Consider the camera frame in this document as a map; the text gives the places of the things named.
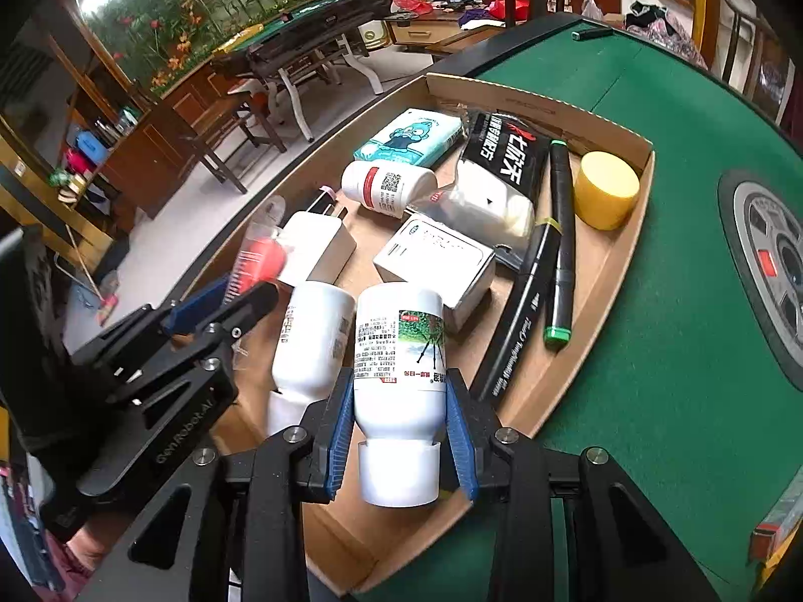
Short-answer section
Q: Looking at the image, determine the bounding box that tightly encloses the brown wooden chair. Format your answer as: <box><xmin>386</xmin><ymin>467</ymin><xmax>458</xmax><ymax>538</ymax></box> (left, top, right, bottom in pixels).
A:
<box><xmin>182</xmin><ymin>91</ymin><xmax>286</xmax><ymax>195</ymax></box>

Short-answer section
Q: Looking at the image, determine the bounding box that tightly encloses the broom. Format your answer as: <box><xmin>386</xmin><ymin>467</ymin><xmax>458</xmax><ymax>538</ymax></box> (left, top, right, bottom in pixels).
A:
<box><xmin>63</xmin><ymin>226</ymin><xmax>120</xmax><ymax>327</ymax></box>

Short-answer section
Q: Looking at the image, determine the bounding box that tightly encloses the clear plastic measuring cup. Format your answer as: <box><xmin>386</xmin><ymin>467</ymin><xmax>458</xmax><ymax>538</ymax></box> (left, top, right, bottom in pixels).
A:
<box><xmin>222</xmin><ymin>197</ymin><xmax>290</xmax><ymax>302</ymax></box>

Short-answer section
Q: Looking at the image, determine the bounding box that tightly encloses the white pill bottle red label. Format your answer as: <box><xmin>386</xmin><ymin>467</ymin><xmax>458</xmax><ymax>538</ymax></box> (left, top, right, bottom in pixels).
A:
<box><xmin>340</xmin><ymin>160</ymin><xmax>438</xmax><ymax>219</ymax></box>

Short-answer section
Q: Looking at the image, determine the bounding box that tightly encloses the low wooden television cabinet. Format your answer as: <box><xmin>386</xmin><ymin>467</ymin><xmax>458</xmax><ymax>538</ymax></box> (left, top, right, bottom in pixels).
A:
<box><xmin>384</xmin><ymin>3</ymin><xmax>503</xmax><ymax>54</ymax></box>

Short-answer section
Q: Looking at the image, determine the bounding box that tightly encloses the light blue tissue pack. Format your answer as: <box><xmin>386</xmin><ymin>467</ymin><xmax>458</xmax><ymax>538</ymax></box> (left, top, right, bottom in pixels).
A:
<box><xmin>353</xmin><ymin>108</ymin><xmax>465</xmax><ymax>167</ymax></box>

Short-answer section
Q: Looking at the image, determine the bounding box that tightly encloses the yellow cylinder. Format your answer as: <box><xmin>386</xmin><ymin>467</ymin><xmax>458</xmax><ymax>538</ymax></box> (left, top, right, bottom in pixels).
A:
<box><xmin>572</xmin><ymin>150</ymin><xmax>642</xmax><ymax>231</ymax></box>

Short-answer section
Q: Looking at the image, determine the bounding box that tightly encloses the flat yellow box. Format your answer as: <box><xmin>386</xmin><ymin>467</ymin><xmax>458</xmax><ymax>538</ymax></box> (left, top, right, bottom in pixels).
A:
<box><xmin>213</xmin><ymin>24</ymin><xmax>264</xmax><ymax>54</ymax></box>

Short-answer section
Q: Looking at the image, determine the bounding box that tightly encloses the floral cloth bundle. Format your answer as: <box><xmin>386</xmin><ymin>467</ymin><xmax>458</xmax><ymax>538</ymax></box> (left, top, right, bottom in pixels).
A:
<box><xmin>624</xmin><ymin>0</ymin><xmax>710</xmax><ymax>67</ymax></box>

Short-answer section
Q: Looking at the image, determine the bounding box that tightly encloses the small white carton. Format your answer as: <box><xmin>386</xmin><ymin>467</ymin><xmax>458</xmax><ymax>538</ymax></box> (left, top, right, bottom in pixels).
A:
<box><xmin>372</xmin><ymin>213</ymin><xmax>496</xmax><ymax>333</ymax></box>

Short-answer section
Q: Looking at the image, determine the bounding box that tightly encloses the automatic green mahjong table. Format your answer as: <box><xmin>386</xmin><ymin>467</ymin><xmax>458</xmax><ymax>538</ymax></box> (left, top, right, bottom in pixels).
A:
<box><xmin>94</xmin><ymin>9</ymin><xmax>803</xmax><ymax>602</ymax></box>

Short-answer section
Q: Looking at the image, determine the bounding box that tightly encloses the black snack packet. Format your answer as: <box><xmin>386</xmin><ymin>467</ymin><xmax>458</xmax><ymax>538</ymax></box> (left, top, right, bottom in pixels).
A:
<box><xmin>433</xmin><ymin>109</ymin><xmax>553</xmax><ymax>258</ymax></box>

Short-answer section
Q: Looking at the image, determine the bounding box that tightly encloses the folding green mahjong table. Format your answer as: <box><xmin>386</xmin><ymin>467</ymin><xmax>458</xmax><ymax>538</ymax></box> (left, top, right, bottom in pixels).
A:
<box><xmin>210</xmin><ymin>0</ymin><xmax>393</xmax><ymax>142</ymax></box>

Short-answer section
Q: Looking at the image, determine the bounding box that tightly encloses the white plastic bottle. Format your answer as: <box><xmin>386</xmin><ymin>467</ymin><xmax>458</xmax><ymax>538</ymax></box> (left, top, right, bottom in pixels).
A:
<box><xmin>266</xmin><ymin>280</ymin><xmax>357</xmax><ymax>436</ymax></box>

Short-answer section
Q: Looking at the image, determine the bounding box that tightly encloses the carved wooden armchair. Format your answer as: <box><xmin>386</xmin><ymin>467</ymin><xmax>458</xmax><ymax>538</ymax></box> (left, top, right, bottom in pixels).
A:
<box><xmin>721</xmin><ymin>0</ymin><xmax>797</xmax><ymax>126</ymax></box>

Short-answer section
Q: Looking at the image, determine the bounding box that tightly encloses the flower wall mural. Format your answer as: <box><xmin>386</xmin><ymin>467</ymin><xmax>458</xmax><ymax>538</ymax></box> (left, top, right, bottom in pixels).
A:
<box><xmin>69</xmin><ymin>0</ymin><xmax>315</xmax><ymax>95</ymax></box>

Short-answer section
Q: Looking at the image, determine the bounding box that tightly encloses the blue plastic bin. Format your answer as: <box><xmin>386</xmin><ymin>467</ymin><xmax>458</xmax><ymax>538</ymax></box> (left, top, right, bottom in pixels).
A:
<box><xmin>74</xmin><ymin>131</ymin><xmax>110</xmax><ymax>164</ymax></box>

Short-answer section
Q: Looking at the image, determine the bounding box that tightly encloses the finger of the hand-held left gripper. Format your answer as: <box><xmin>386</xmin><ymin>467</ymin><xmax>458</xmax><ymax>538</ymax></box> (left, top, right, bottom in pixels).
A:
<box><xmin>106</xmin><ymin>284</ymin><xmax>281</xmax><ymax>416</ymax></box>
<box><xmin>72</xmin><ymin>279</ymin><xmax>230</xmax><ymax>366</ymax></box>

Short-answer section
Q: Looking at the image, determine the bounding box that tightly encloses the round table control panel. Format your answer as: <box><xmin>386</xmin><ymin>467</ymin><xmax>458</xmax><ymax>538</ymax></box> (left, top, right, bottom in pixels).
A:
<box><xmin>717</xmin><ymin>169</ymin><xmax>803</xmax><ymax>377</ymax></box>

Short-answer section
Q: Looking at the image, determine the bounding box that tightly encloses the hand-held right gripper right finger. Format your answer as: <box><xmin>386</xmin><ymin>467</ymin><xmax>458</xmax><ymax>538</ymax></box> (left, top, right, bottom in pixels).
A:
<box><xmin>442</xmin><ymin>367</ymin><xmax>722</xmax><ymax>602</ymax></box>

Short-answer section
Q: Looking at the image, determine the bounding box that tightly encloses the black marker yellow cap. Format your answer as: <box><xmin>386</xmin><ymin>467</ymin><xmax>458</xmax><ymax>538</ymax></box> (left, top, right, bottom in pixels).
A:
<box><xmin>469</xmin><ymin>216</ymin><xmax>562</xmax><ymax>403</ymax></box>

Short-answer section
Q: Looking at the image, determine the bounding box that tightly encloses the black marker green cap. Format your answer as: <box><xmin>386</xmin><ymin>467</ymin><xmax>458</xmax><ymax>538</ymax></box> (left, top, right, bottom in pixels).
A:
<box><xmin>543</xmin><ymin>138</ymin><xmax>577</xmax><ymax>350</ymax></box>

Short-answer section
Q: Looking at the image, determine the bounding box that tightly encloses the small red box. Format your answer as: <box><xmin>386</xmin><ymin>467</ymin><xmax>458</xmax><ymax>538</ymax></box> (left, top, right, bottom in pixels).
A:
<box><xmin>756</xmin><ymin>489</ymin><xmax>803</xmax><ymax>571</ymax></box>

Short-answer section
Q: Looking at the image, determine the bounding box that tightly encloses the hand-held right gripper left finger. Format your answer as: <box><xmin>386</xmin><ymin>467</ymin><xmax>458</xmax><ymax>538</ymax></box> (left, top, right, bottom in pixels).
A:
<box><xmin>75</xmin><ymin>367</ymin><xmax>358</xmax><ymax>602</ymax></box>

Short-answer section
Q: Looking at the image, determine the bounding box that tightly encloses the person's left hand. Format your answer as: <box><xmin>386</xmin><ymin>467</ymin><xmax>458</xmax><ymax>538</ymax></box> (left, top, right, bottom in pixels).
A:
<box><xmin>66</xmin><ymin>507</ymin><xmax>127</xmax><ymax>573</ymax></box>

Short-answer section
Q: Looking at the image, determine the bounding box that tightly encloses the white bottle green picture label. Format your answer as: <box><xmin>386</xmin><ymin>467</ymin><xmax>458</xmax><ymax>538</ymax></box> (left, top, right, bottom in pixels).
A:
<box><xmin>351</xmin><ymin>282</ymin><xmax>448</xmax><ymax>509</ymax></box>

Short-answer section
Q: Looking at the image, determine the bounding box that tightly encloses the wooden sideboard cabinet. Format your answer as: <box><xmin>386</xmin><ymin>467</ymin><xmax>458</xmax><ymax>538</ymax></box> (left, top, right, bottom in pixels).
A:
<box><xmin>0</xmin><ymin>44</ymin><xmax>208</xmax><ymax>252</ymax></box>

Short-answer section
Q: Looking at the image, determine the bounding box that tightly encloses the white charger plug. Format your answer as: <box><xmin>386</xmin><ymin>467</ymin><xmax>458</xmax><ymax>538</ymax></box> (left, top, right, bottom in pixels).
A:
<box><xmin>276</xmin><ymin>210</ymin><xmax>358</xmax><ymax>286</ymax></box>

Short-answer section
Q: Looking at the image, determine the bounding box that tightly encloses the shallow cardboard box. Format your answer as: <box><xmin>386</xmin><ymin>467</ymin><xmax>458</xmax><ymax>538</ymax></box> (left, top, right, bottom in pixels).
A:
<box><xmin>179</xmin><ymin>72</ymin><xmax>656</xmax><ymax>596</ymax></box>

